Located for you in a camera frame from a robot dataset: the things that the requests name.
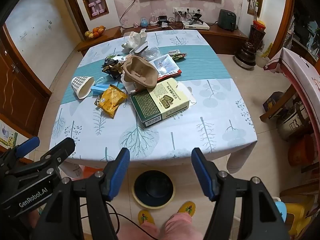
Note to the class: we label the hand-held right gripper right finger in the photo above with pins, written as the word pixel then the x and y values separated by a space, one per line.
pixel 202 177

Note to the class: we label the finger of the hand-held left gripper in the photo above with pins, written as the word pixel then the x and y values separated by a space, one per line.
pixel 27 146
pixel 62 148

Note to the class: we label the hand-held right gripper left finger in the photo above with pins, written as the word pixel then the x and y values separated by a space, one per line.
pixel 118 177

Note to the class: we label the dark round waste bin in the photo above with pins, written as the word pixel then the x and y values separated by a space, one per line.
pixel 153 187

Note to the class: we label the checked paper cup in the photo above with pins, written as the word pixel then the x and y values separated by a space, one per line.
pixel 80 85

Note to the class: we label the yellow snack packet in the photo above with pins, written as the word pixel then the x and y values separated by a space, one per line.
pixel 111 100

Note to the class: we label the green chocolate box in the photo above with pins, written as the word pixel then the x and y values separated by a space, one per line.
pixel 150 105

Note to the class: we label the black gold wrapper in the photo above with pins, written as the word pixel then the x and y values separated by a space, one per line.
pixel 111 67

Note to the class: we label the brown pulp tray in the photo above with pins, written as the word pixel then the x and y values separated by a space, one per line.
pixel 140 72

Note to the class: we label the white red packet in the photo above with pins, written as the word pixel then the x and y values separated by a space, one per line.
pixel 165 65

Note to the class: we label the green gold wrapper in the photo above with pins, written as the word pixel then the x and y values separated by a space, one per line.
pixel 180 56

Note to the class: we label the white case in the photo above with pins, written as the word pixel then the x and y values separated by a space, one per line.
pixel 141 48

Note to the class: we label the small white packet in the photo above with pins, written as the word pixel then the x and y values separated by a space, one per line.
pixel 175 51

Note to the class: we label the clear plastic bag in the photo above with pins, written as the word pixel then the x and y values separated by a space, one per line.
pixel 153 52

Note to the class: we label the white paper bag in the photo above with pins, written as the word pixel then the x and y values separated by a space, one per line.
pixel 133 40

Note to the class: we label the colourful cartoon poster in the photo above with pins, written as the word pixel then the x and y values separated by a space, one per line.
pixel 7 136

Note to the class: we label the pink pants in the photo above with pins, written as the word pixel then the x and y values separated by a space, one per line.
pixel 180 227

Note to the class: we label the wooden door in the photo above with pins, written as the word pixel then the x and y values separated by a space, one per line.
pixel 20 87

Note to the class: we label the light blue stool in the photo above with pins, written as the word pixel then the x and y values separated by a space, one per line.
pixel 280 208

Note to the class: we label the orange bag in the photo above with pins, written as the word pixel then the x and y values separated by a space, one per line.
pixel 300 151

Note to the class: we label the yellow plastic stool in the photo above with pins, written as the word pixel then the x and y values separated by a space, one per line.
pixel 297 212

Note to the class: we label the steel cooking pot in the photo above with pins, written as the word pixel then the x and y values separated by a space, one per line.
pixel 292 125

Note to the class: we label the bowl of fruit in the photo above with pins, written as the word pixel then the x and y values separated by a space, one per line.
pixel 95 32

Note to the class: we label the white bucket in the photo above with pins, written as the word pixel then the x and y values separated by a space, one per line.
pixel 262 59

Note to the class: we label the wooden television cabinet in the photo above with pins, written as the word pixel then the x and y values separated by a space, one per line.
pixel 225 37

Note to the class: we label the pink dumbbell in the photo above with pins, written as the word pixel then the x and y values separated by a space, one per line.
pixel 91 9
pixel 98 8

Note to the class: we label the white red side cloth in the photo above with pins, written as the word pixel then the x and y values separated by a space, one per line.
pixel 300 72

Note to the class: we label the tall brown vase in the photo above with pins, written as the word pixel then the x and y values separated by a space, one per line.
pixel 257 38

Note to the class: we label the blue snow globe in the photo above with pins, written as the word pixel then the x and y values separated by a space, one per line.
pixel 143 22

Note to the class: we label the white set-top box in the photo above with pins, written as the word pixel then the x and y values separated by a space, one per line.
pixel 197 25

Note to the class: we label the black air fryer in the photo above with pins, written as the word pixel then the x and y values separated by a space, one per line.
pixel 227 20

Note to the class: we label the red yellow jar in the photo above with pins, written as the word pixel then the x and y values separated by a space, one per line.
pixel 258 25

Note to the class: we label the white wall socket strip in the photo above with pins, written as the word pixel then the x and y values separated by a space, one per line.
pixel 186 10

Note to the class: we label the narrow wooden wall niche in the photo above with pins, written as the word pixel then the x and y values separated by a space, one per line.
pixel 250 0

